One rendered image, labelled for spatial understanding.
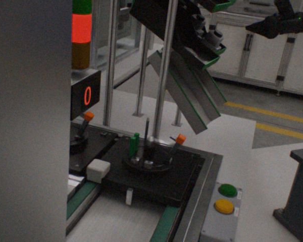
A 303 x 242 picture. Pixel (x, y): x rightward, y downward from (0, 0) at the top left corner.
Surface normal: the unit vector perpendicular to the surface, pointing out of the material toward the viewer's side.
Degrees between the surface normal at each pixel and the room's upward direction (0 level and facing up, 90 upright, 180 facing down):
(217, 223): 0
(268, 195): 0
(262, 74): 90
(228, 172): 0
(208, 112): 90
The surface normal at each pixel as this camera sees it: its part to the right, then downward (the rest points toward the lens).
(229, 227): 0.11, -0.91
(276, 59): -0.34, 0.34
